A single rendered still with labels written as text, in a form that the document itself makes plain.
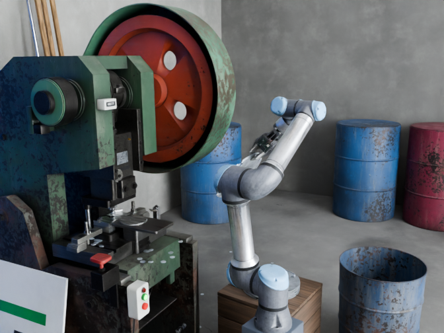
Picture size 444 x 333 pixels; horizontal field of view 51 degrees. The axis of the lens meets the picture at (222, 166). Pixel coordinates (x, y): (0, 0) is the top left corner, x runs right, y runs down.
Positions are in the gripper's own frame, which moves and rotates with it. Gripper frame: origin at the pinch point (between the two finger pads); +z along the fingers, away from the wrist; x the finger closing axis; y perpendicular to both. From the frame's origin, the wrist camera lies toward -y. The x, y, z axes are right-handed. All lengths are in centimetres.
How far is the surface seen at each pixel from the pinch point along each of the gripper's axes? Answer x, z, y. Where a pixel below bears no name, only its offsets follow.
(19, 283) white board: -26, 100, 59
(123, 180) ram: -28, 37, 36
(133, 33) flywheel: -85, 5, -3
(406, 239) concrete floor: 120, 27, -195
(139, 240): -4, 51, 36
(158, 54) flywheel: -68, 2, -4
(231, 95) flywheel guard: -28.6, -10.2, -7.1
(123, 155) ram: -37, 32, 32
